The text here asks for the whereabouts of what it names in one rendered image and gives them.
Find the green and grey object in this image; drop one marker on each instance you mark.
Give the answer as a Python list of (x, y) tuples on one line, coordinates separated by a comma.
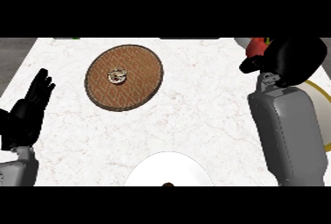
[(67, 38)]

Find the dark flat object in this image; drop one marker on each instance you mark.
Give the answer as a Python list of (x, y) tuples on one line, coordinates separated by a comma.
[(190, 38)]

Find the white bowl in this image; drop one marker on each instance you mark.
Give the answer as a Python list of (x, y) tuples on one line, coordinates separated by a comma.
[(169, 170)]

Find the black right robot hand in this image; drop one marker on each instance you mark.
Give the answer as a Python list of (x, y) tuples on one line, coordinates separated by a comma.
[(298, 59)]

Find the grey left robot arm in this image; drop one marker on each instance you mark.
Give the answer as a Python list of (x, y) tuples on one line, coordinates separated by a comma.
[(17, 169)]

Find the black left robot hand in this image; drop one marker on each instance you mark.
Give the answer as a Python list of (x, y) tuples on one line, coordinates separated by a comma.
[(27, 113)]

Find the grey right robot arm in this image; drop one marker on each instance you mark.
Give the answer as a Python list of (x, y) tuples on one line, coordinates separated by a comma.
[(292, 134)]

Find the small pale cupcake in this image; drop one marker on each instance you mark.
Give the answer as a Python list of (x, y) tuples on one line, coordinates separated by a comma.
[(118, 75)]

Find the brown round woven placemat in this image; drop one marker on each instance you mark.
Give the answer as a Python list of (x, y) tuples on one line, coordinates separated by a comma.
[(125, 77)]

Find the red bell pepper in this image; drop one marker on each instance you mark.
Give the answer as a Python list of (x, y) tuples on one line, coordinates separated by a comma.
[(255, 48)]

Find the white plate with gold rim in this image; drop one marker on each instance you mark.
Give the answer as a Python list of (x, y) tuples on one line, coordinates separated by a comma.
[(322, 96)]

